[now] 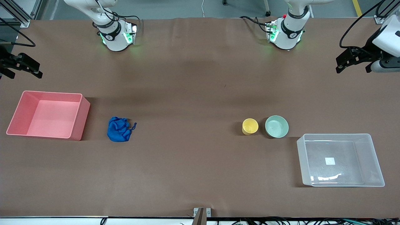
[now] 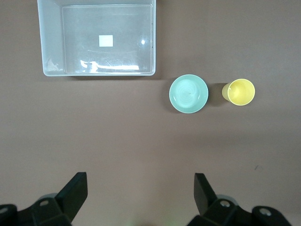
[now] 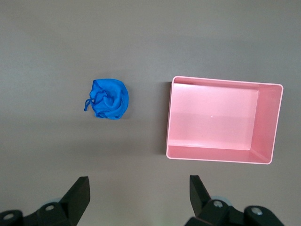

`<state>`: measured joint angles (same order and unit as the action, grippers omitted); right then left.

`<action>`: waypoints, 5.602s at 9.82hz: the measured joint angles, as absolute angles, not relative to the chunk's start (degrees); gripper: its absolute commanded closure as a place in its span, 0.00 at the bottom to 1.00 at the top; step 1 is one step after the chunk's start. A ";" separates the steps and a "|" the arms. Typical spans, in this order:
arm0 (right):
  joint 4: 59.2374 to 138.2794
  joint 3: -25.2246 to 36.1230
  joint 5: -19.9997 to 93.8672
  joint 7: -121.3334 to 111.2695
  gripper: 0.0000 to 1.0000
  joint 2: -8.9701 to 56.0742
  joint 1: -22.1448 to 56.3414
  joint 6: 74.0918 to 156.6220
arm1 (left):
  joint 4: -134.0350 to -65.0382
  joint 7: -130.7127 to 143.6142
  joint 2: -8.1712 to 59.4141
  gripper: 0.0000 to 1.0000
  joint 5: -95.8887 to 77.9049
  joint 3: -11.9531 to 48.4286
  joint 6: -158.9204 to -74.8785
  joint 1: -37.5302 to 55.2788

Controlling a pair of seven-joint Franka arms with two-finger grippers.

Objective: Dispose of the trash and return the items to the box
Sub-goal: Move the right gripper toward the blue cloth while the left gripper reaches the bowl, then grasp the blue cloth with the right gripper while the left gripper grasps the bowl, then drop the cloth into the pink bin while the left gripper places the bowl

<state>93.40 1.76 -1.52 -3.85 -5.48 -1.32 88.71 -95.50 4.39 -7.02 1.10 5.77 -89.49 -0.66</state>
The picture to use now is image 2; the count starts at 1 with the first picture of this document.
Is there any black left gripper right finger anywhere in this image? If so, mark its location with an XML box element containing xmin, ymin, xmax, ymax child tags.
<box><xmin>186</xmin><ymin>173</ymin><xmax>293</xmax><ymax>226</ymax></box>

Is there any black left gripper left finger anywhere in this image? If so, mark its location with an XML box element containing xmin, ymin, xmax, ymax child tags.
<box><xmin>0</xmin><ymin>171</ymin><xmax>88</xmax><ymax>226</ymax></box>

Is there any mint green bowl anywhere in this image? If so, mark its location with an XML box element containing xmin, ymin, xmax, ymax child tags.
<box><xmin>169</xmin><ymin>74</ymin><xmax>209</xmax><ymax>114</ymax></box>

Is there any translucent white plastic box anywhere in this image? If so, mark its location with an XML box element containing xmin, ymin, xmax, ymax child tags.
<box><xmin>37</xmin><ymin>0</ymin><xmax>157</xmax><ymax>77</ymax></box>

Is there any yellow plastic cup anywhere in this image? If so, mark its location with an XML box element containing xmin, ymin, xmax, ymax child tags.
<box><xmin>222</xmin><ymin>78</ymin><xmax>256</xmax><ymax>106</ymax></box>

